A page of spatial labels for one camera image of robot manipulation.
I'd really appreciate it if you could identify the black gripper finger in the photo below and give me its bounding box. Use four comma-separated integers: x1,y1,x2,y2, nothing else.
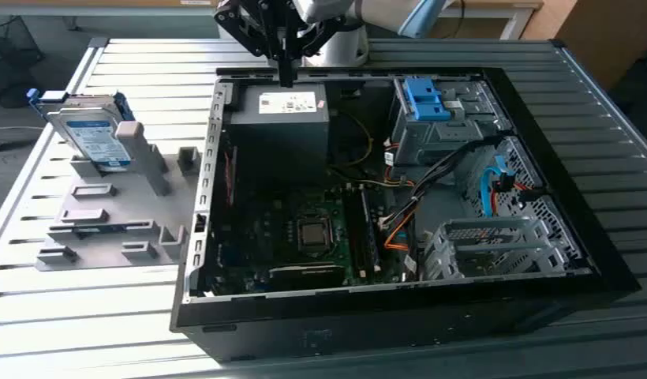
214,0,289,87
287,0,366,88

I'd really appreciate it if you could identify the hard disk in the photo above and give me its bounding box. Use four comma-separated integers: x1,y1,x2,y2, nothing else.
28,88,137,173

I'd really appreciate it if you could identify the blue data wire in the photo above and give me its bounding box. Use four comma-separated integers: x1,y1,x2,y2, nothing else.
481,165,507,218

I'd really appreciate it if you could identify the silver disk bay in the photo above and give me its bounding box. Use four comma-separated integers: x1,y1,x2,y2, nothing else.
421,216,573,281

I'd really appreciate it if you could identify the blue plastic drive latch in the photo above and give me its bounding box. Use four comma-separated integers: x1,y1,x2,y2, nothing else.
402,77,454,122

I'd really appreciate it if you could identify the grey power supply unit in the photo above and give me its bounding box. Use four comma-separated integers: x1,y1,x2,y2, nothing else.
229,81,331,186

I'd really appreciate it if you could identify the grey metal drive cage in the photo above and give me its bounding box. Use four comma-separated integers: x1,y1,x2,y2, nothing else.
389,77,514,167

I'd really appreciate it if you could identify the black mesh waste bin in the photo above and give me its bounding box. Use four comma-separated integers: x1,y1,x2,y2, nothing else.
0,15,46,110

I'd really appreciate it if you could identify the grey parts rack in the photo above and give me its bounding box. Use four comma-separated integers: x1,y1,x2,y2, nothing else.
34,121,203,272

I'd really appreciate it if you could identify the brown wooden cabinet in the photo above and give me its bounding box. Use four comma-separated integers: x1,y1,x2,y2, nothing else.
521,0,647,92

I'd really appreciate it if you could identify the silver CPU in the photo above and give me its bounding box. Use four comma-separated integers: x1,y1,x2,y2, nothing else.
302,223,329,245

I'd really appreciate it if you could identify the black RAM slot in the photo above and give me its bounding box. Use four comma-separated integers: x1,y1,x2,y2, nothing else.
342,183,370,278

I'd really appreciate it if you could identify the CPU socket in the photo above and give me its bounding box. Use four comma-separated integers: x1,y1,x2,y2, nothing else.
295,214,337,254

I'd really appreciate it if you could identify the green motherboard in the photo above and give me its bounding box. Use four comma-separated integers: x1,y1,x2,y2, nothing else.
210,185,409,295

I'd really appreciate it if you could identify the black graphics card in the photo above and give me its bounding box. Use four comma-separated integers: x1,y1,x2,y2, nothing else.
269,263,347,291

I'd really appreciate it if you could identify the black open PC case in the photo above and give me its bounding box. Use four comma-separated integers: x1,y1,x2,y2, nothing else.
169,66,645,363

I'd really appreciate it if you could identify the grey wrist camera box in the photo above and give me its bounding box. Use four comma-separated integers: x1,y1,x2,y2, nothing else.
294,0,357,24

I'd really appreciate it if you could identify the wooden desk white frame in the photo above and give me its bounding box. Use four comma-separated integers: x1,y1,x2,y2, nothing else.
0,0,546,40

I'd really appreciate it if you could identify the thin yellow wire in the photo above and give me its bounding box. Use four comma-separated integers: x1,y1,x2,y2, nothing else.
327,111,377,170

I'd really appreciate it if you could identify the yellow white wire bundle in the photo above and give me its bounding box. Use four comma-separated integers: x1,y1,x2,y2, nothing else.
329,167,418,189

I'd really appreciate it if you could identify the black wire bundle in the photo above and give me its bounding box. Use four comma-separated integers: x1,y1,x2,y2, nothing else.
406,136,502,202

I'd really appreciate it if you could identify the orange wire bundle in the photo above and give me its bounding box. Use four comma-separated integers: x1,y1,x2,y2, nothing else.
377,196,426,252

